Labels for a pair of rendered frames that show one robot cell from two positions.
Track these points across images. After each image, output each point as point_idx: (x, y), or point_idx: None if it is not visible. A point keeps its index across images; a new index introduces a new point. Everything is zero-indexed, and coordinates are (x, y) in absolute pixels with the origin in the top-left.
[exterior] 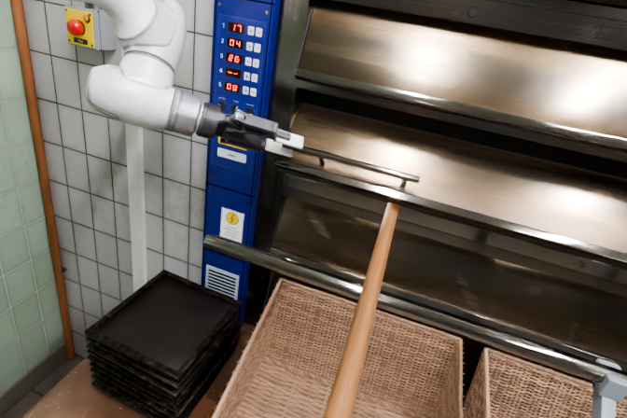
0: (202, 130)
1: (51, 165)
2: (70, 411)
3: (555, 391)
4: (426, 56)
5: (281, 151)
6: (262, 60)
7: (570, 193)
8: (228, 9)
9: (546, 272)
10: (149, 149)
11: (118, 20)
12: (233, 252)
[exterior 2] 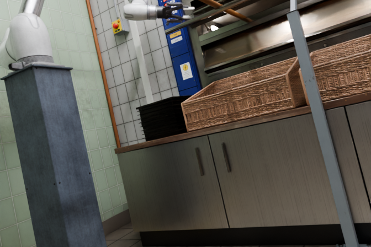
0: (158, 12)
1: (112, 98)
2: (136, 143)
3: (352, 49)
4: None
5: (189, 17)
6: None
7: None
8: None
9: (311, 4)
10: (148, 63)
11: None
12: (174, 27)
